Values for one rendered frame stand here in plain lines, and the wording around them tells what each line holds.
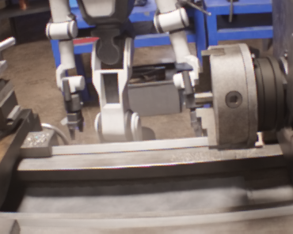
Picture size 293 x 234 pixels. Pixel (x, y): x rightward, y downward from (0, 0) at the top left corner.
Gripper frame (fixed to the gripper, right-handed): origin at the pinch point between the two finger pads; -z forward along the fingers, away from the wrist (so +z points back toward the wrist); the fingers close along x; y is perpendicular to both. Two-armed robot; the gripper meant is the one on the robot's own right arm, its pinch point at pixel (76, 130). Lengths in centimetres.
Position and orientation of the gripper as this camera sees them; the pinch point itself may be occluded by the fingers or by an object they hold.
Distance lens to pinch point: 195.8
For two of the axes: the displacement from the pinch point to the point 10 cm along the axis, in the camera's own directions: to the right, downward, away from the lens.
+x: -2.1, 2.9, -9.4
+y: 9.8, -0.1, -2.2
